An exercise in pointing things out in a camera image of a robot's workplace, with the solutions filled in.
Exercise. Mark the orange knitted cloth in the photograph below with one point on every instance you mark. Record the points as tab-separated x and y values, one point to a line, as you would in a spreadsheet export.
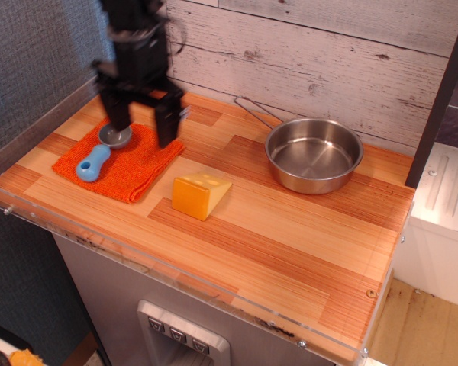
128	172

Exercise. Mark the yellow black object bottom left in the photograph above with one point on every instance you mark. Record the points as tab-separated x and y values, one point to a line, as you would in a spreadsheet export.
20	358

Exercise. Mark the dark right frame post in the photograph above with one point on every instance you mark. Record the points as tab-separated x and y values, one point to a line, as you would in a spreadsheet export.
434	121

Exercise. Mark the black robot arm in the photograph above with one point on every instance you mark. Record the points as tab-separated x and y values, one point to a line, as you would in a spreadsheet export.
135	15

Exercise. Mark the stainless steel pan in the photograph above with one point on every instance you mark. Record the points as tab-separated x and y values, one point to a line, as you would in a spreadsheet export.
310	155

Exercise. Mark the silver dispenser button panel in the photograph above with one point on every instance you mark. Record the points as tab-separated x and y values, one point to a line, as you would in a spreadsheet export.
173	340

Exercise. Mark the yellow toy cheese wedge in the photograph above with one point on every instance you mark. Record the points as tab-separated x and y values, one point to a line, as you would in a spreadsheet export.
198	194

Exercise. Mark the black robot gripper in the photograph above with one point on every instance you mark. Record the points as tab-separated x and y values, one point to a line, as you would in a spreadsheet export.
139	73

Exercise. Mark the blue handled grey scoop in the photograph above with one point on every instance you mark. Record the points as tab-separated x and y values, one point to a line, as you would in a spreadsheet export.
88	170

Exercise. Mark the white ribbed cabinet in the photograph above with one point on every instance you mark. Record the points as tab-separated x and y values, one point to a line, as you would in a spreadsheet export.
427	256

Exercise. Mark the grey toy fridge cabinet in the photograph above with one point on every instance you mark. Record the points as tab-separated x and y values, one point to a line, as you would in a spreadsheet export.
111	286

